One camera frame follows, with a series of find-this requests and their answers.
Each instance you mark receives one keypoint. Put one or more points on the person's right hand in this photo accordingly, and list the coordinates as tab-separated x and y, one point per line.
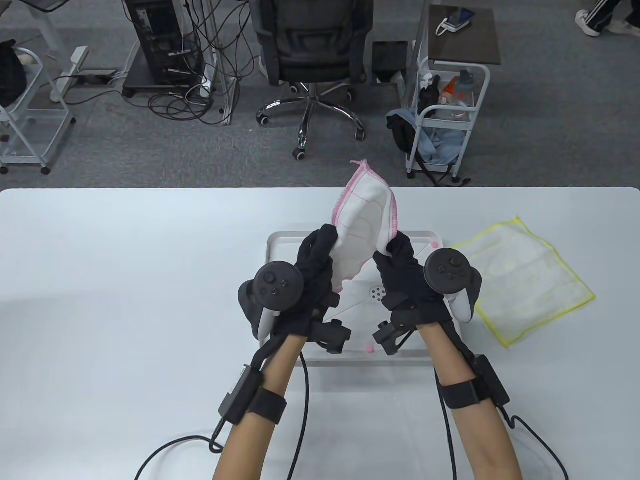
405	285

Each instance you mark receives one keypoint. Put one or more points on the person's left hand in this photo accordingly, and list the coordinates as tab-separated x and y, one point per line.
315	280

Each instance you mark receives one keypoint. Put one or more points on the pink-edged white dish cloth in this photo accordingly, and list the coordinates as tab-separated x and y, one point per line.
365	220

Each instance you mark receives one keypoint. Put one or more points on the yellow-edged white dish cloth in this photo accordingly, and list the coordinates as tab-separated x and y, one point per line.
530	280

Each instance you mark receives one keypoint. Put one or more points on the person's right forearm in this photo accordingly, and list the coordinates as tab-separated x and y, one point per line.
485	440

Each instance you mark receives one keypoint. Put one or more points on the person's left forearm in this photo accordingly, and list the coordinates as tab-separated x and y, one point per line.
240	450

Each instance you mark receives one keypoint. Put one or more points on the black forearm module box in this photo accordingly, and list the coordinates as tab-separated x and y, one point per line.
240	395
492	382

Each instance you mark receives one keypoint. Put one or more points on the light blue cloth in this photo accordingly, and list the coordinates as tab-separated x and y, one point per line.
440	145

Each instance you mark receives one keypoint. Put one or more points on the white plastic tray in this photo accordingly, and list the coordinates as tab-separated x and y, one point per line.
282	247

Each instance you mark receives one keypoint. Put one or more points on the white rolling cart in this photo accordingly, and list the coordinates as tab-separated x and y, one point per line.
25	150
465	145

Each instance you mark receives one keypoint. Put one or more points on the black backpack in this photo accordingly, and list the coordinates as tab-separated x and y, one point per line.
402	132

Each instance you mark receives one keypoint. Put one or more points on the black handheld tool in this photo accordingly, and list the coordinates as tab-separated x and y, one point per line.
429	97

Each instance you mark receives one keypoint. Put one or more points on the orange white bottle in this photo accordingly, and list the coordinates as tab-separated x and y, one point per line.
448	89

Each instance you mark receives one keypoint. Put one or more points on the clear bottle grey cap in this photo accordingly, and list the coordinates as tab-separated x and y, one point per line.
462	92

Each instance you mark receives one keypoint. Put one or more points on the white power strip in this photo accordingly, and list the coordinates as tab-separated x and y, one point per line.
205	87

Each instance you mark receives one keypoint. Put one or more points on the black box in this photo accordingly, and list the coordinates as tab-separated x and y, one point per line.
390	60

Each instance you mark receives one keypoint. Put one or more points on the black office chair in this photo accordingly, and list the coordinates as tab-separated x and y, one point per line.
315	45

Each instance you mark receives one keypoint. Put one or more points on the brown side table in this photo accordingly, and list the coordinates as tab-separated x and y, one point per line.
465	45

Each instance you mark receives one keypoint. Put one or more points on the blue smartphone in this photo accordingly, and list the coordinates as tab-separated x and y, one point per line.
459	20

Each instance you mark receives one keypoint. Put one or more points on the black computer tower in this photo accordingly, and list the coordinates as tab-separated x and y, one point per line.
155	40

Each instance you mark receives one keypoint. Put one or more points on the black floor socket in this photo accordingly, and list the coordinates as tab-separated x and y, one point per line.
95	76

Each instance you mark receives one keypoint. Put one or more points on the white desk leg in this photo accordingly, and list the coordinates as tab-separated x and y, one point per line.
67	75

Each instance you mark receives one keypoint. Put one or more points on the black bag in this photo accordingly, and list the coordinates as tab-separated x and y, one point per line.
10	75

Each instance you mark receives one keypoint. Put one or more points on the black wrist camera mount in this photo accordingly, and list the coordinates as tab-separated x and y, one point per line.
390	337
337	335

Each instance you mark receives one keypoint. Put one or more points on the white metal desk frame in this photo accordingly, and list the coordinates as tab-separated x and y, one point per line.
227	100

